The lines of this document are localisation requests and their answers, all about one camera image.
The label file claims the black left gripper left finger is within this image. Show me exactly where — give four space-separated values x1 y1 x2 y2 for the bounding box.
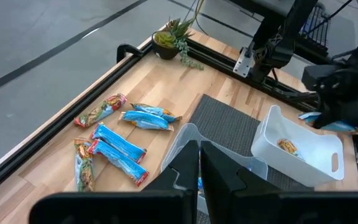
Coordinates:
29 139 200 224

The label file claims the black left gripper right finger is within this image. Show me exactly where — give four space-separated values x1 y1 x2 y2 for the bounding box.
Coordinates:
200 140 358 224

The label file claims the orange-ended blue granola bar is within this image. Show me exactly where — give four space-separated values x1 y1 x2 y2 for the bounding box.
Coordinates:
117 110 175 132
298 111 358 138
276 138 306 161

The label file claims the red-ended blue granola bar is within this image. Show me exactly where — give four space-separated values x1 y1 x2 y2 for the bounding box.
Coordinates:
89 122 148 164
86 138 150 188

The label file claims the orange-ended green granola bar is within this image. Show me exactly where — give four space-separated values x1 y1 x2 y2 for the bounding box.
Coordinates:
73 137 96 192

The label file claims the red-ended green granola bar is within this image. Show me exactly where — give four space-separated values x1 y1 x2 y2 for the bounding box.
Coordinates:
73 93 128 129

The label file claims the white plastic bin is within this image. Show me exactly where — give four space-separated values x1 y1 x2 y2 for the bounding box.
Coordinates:
250 104 346 189

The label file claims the grey woven placemat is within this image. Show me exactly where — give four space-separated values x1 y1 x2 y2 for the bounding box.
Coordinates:
188 93 315 192

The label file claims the clear plastic bin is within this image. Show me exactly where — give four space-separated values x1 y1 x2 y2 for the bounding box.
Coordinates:
160 122 270 224

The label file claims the silver mounting plate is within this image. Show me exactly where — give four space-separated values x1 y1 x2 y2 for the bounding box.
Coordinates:
232 46 256 79

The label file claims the grey desk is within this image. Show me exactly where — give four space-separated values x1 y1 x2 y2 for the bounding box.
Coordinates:
228 0 296 18

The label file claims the green plant sprig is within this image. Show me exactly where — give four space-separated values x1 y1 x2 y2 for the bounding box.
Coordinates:
151 16 205 71

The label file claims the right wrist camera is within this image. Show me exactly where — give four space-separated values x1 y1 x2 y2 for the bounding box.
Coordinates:
301 63 343 92

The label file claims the black wire basket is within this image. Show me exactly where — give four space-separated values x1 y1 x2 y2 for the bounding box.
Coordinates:
300 2 333 48

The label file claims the black frame clamp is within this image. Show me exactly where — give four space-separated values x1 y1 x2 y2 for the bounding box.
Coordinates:
116 43 144 64

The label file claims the yellow cable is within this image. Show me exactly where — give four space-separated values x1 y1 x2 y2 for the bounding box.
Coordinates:
192 0 206 24

